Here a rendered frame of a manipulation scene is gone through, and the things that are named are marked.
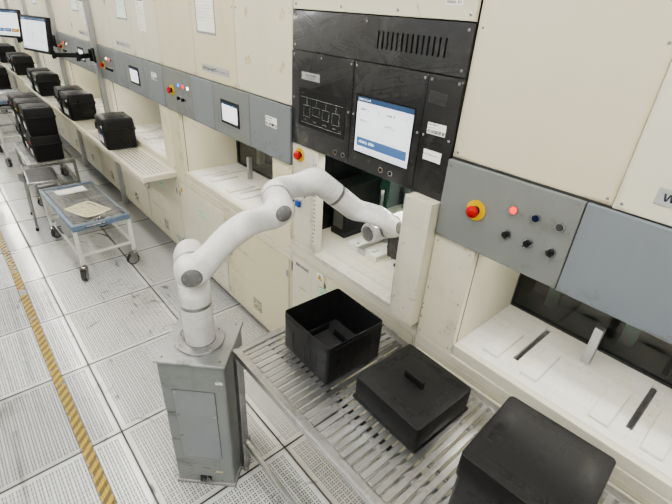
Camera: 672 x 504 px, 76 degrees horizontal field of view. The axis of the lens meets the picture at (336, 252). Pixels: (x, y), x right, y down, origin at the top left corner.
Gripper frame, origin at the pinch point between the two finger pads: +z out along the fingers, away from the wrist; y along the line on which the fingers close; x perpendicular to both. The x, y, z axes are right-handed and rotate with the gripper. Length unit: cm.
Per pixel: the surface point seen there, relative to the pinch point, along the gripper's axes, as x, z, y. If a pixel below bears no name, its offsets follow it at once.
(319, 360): -34, -69, 17
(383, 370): -33, -55, 35
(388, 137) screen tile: 37.5, -24.5, -1.2
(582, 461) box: -17, -51, 97
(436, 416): -33, -56, 60
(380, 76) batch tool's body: 58, -24, -8
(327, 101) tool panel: 44, -24, -37
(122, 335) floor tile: -119, -98, -148
